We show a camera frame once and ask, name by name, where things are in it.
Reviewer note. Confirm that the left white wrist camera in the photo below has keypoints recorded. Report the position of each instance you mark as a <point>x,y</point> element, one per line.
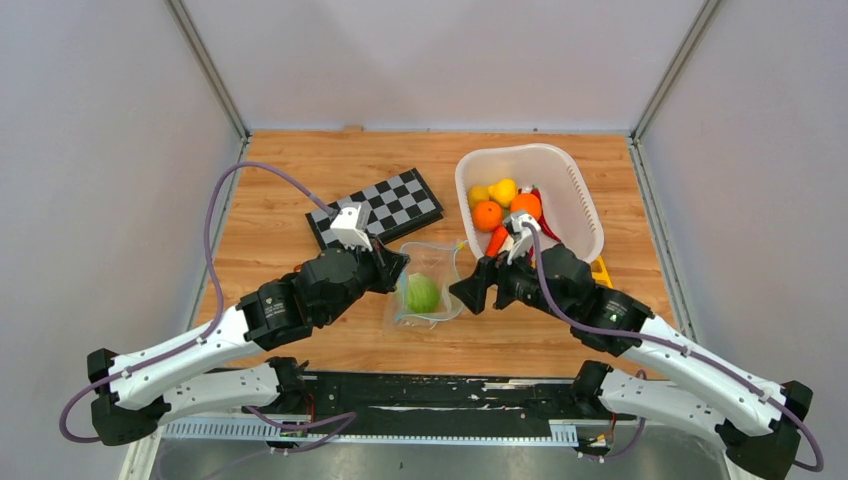
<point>349,226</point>

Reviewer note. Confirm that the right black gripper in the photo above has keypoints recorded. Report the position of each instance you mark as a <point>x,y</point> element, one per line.
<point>471,290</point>

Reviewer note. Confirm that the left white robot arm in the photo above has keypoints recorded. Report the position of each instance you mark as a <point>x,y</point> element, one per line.
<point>139,392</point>

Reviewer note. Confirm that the yellow toy lemon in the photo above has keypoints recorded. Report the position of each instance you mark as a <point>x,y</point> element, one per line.
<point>476,195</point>

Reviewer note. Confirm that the large toy orange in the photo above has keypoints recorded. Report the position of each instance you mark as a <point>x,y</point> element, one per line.
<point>487,216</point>

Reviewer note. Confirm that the red toy chili pepper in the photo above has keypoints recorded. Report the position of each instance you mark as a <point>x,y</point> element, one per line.
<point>542,220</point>

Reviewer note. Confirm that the small toy orange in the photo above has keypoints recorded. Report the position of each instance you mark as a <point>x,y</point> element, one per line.
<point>527,202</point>

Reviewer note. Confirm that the toy orange carrot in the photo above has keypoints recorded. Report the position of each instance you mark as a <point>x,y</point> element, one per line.
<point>496,242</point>

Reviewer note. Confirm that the yellow toy pear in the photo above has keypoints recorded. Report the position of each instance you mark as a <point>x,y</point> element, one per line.
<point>503,192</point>

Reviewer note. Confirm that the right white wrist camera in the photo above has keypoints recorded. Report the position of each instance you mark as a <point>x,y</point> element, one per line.
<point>523,229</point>

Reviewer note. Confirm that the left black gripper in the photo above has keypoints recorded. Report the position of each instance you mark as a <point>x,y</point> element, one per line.
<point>388,265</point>

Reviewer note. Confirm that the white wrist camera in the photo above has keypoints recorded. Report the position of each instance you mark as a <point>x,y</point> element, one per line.
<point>523,229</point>
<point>349,226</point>

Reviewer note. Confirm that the yellow triangular plastic stand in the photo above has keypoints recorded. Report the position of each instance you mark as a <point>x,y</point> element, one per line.
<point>600,272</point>

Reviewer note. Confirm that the clear zip top bag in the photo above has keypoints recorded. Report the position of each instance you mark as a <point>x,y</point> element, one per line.
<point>439,262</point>

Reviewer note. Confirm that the black grey chessboard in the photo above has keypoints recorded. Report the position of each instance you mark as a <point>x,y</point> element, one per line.
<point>399,205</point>

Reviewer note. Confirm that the white plastic basket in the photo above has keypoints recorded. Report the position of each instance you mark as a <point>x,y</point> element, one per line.
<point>567,204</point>

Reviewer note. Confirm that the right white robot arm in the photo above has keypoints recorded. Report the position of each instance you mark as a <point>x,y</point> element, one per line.
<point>758,423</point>

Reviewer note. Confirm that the green toy cabbage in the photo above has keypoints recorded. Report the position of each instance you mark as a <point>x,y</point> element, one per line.
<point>422,295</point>

